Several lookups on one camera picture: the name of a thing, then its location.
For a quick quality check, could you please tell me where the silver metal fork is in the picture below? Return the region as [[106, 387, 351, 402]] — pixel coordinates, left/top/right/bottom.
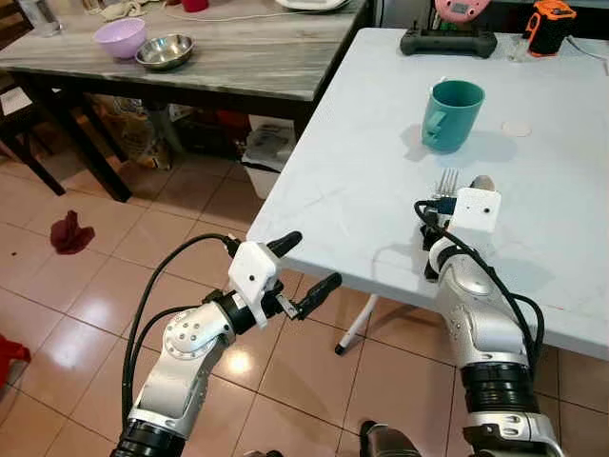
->
[[435, 169, 461, 197]]

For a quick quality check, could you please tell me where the white folding table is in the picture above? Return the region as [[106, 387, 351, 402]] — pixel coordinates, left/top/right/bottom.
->
[[245, 27, 609, 361]]

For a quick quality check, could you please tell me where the white plastic bin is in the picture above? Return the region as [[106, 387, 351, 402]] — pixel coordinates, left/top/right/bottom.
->
[[242, 122, 297, 200]]

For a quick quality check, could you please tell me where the teal plastic mug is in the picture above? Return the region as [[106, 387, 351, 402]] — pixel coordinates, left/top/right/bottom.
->
[[422, 80, 486, 154]]

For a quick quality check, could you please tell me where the black handheld controller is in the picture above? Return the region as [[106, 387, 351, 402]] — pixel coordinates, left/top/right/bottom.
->
[[399, 27, 500, 60]]

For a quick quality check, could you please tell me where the small clear glass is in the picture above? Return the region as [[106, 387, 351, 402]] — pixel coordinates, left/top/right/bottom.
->
[[506, 36, 530, 64]]

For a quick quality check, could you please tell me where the grey marble dining table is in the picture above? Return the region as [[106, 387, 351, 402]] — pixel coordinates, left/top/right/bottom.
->
[[0, 0, 374, 204]]

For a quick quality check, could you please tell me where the patterned plastic bag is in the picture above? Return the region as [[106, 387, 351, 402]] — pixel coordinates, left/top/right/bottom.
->
[[93, 95, 174, 170]]

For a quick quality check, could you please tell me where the pink round device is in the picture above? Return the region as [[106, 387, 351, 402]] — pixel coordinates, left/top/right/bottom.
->
[[433, 0, 493, 25]]

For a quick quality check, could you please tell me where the dark red cloth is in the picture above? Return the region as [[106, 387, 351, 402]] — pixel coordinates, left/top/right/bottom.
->
[[49, 209, 97, 256]]

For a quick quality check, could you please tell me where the orange and black device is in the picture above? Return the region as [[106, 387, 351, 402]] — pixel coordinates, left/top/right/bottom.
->
[[521, 0, 579, 57]]

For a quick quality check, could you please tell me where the stainless steel bowl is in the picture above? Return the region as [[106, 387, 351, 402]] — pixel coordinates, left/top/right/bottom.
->
[[135, 33, 196, 73]]

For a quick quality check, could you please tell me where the white plate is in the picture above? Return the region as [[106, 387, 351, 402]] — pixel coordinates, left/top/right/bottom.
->
[[274, 0, 350, 12]]

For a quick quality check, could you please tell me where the purple plastic bowl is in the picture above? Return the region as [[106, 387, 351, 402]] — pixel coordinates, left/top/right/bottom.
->
[[93, 17, 148, 62]]

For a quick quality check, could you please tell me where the red plastic object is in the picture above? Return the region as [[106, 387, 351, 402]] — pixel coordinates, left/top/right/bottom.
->
[[0, 334, 32, 388]]

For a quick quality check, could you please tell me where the dark wooden chair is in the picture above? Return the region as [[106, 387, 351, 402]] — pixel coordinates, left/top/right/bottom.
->
[[0, 69, 69, 198]]

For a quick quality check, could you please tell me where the clear drinking glass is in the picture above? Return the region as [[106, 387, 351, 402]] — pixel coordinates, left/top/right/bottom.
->
[[17, 0, 64, 38]]

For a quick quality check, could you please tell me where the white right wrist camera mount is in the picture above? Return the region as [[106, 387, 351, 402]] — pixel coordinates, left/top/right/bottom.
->
[[447, 188, 502, 239]]

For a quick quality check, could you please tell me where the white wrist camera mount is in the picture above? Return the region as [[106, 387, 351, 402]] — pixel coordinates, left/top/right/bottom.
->
[[447, 188, 502, 239], [226, 241, 283, 329]]

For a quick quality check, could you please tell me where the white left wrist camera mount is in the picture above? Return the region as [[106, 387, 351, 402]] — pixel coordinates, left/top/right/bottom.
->
[[226, 241, 283, 329]]

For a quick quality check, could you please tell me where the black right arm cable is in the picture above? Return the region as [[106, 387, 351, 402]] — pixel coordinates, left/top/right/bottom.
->
[[414, 199, 546, 374]]

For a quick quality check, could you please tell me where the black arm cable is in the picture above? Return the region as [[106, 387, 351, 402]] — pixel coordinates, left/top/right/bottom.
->
[[414, 199, 546, 374], [121, 233, 239, 422]]

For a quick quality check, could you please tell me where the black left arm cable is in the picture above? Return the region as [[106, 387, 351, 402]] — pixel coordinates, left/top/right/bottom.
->
[[121, 233, 239, 422]]

